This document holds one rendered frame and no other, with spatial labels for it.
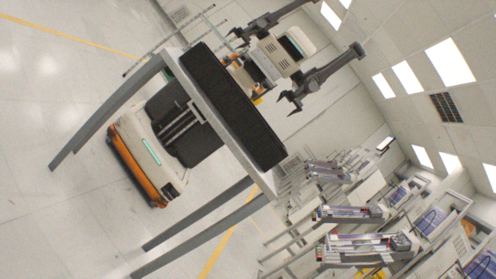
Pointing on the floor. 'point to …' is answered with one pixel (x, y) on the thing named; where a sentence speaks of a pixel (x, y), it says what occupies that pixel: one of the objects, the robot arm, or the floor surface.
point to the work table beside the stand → (154, 62)
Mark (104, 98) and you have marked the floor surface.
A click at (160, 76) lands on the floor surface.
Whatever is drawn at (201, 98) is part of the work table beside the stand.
